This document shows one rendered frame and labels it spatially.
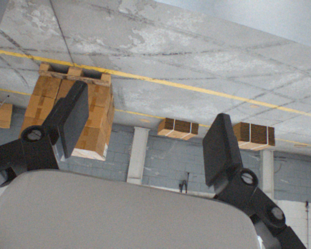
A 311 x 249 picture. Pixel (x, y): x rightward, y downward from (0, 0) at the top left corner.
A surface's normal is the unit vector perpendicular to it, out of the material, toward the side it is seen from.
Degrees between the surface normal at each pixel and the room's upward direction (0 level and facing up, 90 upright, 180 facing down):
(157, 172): 90
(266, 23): 0
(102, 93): 90
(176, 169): 90
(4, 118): 70
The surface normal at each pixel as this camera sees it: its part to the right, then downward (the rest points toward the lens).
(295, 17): -0.13, 0.95
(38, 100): 0.18, -0.28
